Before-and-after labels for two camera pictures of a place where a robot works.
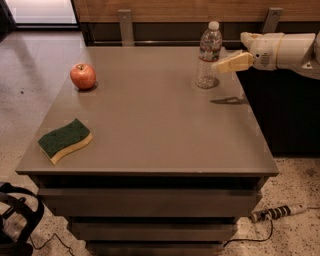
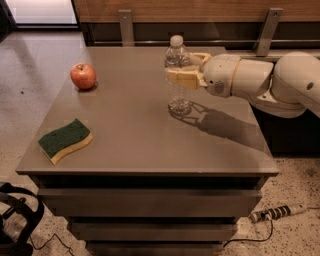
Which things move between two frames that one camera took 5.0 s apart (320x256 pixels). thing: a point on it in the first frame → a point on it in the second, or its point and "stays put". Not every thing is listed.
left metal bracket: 126,23 stays put
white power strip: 276,212 stays put
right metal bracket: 272,19 stays put
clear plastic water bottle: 210,51 → 179,101
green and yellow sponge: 72,136 stays put
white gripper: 265,51 → 218,77
